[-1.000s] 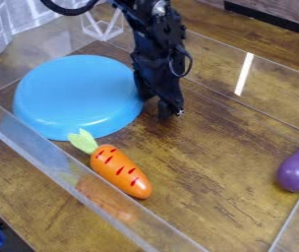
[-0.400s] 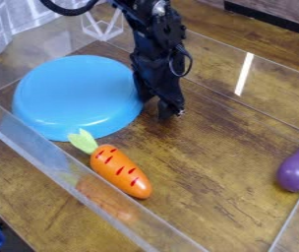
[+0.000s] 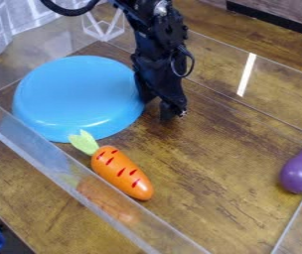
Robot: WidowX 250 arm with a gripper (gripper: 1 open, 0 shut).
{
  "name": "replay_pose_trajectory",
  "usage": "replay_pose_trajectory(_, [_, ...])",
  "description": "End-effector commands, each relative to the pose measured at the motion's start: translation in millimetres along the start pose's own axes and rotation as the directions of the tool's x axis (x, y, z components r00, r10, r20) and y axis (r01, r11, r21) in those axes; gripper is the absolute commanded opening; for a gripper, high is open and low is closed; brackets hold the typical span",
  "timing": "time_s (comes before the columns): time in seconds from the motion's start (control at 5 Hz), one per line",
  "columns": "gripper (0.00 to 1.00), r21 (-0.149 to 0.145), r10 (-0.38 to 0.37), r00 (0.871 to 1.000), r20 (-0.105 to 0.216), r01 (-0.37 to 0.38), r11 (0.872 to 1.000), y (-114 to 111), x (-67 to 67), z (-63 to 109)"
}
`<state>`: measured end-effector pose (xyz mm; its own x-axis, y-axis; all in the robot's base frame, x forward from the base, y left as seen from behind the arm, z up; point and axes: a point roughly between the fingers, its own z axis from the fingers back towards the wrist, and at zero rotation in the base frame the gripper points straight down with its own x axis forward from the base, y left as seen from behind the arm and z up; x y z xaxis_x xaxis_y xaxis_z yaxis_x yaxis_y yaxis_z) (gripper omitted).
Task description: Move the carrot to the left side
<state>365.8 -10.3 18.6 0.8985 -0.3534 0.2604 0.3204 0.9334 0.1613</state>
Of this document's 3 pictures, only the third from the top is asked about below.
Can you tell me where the white curtain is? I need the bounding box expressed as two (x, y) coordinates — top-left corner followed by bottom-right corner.
(0, 0), (60, 54)

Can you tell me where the blue upturned bowl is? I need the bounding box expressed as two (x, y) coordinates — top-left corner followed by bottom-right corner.
(12, 56), (144, 143)

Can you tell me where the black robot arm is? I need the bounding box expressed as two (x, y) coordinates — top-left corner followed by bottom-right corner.
(108, 0), (195, 120)

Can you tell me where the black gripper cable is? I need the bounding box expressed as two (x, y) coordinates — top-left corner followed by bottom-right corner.
(168, 44), (197, 79)

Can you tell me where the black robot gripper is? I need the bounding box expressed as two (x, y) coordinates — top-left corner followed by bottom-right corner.
(131, 50), (187, 121)

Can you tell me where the clear acrylic enclosure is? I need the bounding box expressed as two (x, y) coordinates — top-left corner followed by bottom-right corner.
(0, 0), (302, 254)

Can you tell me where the orange toy carrot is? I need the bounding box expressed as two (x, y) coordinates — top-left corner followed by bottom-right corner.
(69, 130), (154, 200)

